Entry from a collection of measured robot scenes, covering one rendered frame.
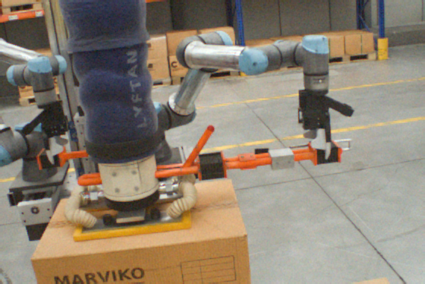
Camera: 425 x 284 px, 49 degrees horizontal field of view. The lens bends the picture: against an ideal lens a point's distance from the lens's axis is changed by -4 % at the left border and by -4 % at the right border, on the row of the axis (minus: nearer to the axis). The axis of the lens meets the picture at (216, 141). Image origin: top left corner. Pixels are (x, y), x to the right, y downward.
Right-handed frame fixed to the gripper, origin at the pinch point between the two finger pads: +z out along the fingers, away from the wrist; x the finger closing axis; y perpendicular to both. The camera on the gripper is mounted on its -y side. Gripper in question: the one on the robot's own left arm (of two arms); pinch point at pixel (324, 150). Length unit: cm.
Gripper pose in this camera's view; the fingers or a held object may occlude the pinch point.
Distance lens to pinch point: 152.7
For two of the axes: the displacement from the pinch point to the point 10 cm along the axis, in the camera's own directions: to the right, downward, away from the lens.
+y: -9.9, 1.1, -0.5
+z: 0.8, 9.4, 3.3
